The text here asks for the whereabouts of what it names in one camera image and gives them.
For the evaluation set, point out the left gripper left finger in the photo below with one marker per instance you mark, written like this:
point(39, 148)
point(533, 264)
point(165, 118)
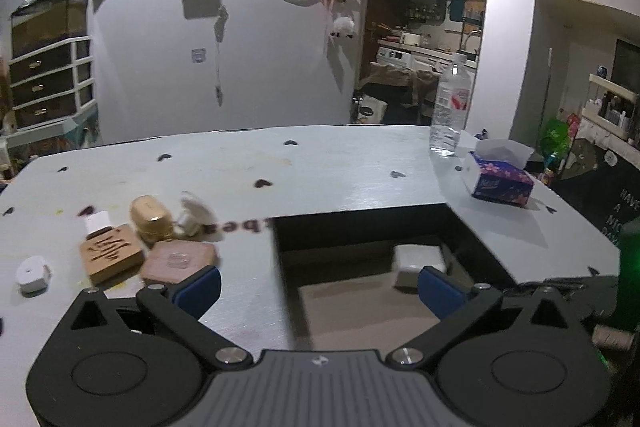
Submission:
point(177, 310)

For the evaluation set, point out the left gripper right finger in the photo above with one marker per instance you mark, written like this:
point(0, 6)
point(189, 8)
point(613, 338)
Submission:
point(461, 311)

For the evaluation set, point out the wooden coaster with logo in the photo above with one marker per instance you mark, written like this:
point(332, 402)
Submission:
point(171, 262)

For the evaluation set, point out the large white charger cube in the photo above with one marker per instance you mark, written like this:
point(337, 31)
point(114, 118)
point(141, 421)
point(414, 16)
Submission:
point(410, 259)

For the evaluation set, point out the gold earbuds case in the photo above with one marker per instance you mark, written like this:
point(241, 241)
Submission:
point(151, 219)

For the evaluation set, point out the carved wooden block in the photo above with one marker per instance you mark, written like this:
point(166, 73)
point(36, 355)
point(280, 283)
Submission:
point(110, 253)

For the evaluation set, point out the black box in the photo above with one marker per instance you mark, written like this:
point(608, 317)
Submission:
point(338, 273)

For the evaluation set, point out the white round tape measure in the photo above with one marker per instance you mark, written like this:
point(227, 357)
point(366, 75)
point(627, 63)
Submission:
point(33, 275)

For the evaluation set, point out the small white charger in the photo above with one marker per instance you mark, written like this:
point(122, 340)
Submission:
point(97, 223)

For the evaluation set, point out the purple tissue box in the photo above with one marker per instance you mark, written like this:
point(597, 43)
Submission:
point(495, 171)

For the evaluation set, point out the clear water bottle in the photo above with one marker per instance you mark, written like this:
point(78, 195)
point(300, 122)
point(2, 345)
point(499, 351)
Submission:
point(452, 102)

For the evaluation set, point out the white drawer cabinet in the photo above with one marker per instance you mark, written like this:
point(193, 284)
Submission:
point(52, 83)

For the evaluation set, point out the white washing machine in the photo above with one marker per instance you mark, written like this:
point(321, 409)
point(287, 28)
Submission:
point(394, 57)

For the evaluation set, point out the white plush sheep toy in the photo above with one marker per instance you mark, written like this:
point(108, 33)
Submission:
point(343, 27)

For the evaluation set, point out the glass fish tank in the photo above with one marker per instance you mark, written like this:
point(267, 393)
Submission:
point(44, 22)

